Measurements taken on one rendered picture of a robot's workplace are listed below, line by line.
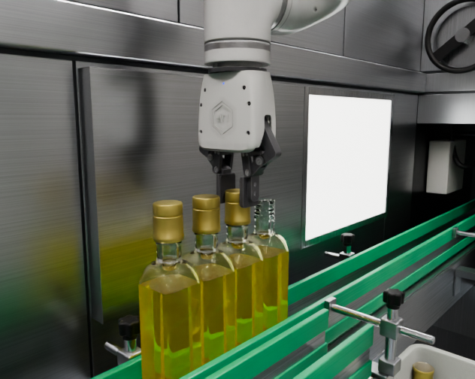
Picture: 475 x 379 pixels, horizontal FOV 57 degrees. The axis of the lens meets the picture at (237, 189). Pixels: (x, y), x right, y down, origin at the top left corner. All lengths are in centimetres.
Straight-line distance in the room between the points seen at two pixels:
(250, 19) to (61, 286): 41
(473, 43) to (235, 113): 105
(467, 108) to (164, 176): 105
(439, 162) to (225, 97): 118
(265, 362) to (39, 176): 37
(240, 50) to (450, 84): 104
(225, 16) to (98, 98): 19
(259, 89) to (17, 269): 36
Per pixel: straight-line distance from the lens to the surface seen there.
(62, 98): 60
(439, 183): 165
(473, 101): 149
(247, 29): 55
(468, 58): 149
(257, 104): 53
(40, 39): 58
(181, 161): 67
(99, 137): 59
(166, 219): 49
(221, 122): 56
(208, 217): 53
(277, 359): 63
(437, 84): 152
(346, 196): 109
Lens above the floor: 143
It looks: 9 degrees down
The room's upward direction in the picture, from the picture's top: straight up
